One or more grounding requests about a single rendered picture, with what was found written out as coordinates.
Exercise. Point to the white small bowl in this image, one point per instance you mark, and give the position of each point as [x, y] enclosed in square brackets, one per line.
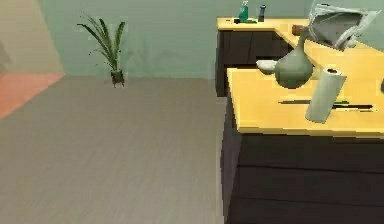
[266, 66]

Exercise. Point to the green potted house plant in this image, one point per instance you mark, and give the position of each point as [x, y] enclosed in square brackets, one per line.
[111, 50]

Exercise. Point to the green flat sponge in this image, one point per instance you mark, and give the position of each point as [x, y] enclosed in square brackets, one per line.
[249, 21]

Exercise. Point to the green round vase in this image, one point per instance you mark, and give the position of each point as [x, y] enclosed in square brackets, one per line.
[293, 68]

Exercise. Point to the green spray bottle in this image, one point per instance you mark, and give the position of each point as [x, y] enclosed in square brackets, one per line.
[243, 13]

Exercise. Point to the dark cupboard with yellow worktop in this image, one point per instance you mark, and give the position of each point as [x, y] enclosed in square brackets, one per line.
[300, 160]

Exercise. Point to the dark blue bottle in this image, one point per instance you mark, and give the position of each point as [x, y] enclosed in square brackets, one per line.
[262, 13]

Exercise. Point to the white paper towel roll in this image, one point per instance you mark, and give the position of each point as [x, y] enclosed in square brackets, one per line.
[324, 95]

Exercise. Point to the brown small round object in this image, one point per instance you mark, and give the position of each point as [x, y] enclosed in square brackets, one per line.
[297, 29]

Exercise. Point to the black long knife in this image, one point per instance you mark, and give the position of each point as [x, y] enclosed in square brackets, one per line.
[353, 106]

